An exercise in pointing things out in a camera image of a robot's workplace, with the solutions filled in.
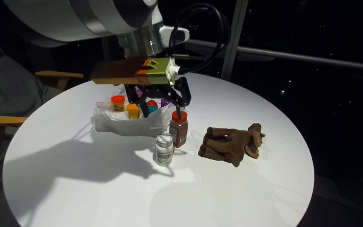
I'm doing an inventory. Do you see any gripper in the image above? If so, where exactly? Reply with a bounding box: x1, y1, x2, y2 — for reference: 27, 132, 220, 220
124, 77, 192, 119

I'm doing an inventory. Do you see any white plastic bag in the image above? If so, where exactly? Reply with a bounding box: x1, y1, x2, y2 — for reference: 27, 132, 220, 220
91, 91, 173, 138

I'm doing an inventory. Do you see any spice bottle with red cap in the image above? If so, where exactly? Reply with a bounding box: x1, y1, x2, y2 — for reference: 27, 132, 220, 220
169, 111, 189, 148

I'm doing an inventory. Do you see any yellow tub with orange lid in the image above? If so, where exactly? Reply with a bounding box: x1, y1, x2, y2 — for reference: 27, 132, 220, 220
111, 95, 126, 113

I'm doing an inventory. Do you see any clear bottle with white cap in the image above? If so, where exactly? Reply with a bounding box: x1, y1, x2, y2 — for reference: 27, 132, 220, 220
155, 132, 174, 167

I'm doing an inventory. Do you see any brown plush toy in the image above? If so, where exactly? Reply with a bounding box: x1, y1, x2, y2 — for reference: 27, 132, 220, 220
198, 123, 266, 168

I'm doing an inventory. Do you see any metal handrail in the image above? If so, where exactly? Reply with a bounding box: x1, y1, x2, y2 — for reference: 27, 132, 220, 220
185, 39, 363, 73

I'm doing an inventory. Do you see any grey armchair with wooden arms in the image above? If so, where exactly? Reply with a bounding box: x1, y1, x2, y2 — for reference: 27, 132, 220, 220
0, 22, 84, 191

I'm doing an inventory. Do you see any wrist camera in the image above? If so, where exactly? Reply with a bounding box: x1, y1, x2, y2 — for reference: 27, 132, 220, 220
90, 57, 181, 86

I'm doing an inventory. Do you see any metal window post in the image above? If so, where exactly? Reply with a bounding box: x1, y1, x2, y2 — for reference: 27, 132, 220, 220
221, 0, 250, 81

